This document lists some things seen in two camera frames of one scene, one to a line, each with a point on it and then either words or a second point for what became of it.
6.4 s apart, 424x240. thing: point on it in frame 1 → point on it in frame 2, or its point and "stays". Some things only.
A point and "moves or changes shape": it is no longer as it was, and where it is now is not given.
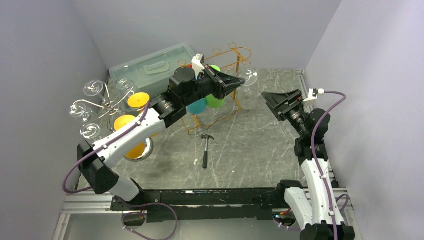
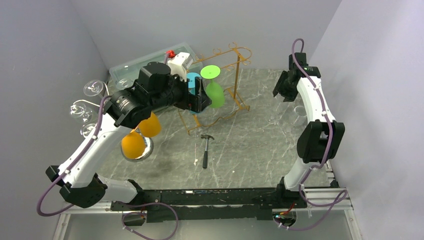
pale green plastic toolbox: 151,74 stays
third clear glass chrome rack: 90,131 stays
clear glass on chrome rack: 93,88 stays
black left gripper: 223,84 → 198,102
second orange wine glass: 139,151 stays
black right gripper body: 297,116 → 286,89
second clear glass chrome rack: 80,110 stays
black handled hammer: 205,159 stays
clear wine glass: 247,93 moves or changes shape
